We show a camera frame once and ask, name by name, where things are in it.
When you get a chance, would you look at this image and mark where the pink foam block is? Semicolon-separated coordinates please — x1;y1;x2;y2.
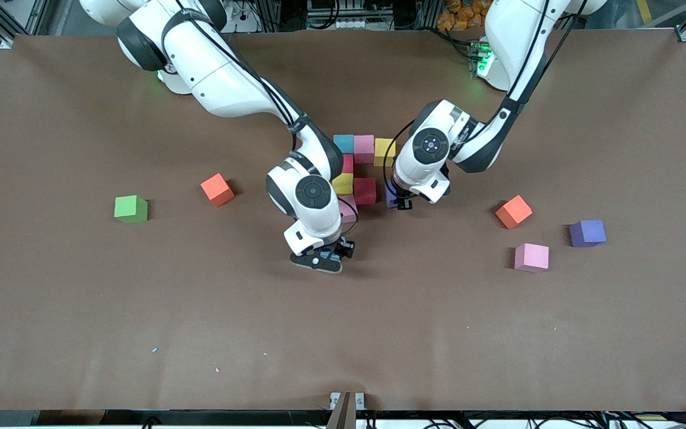
353;135;375;164
513;243;550;274
337;194;359;225

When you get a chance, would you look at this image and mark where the orange foam block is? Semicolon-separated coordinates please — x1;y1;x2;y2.
200;173;236;208
496;194;534;231

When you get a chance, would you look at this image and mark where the green-lit arm base board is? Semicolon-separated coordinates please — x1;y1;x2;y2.
468;37;492;78

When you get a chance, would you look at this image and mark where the pile of orange snack bags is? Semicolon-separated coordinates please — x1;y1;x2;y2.
436;0;492;32

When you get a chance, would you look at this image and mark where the black white electronics unit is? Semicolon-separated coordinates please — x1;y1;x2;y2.
306;0;369;30

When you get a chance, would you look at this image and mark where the green foam block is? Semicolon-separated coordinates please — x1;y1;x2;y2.
114;195;149;225

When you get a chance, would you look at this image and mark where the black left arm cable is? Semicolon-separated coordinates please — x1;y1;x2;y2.
382;0;588;197

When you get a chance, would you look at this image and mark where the metal table edge bracket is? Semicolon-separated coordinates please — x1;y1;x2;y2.
326;391;366;429

